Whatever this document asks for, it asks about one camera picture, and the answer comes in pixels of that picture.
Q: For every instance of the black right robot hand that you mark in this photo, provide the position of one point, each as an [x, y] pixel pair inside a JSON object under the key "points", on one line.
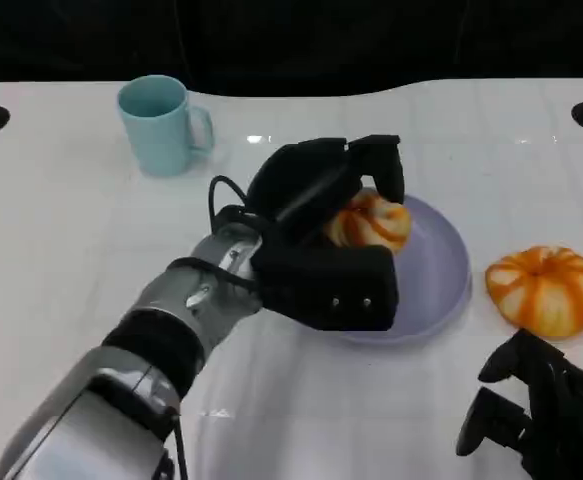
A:
{"points": [[571, 425]]}

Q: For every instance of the orange white toy bread roll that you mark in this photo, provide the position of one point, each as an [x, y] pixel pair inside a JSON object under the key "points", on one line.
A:
{"points": [[386, 225], [541, 295]]}

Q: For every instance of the black backdrop cloth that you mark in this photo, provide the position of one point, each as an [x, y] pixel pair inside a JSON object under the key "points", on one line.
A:
{"points": [[291, 40]]}

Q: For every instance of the pale green mug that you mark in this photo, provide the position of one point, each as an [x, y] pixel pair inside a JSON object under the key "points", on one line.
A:
{"points": [[156, 135]]}

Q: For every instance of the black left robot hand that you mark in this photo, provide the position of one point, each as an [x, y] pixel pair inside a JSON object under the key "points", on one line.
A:
{"points": [[301, 185]]}

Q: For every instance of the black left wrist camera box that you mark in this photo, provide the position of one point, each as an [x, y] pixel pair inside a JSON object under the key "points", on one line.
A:
{"points": [[321, 290]]}

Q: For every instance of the lilac plate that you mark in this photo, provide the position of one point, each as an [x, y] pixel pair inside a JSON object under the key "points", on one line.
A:
{"points": [[431, 260]]}

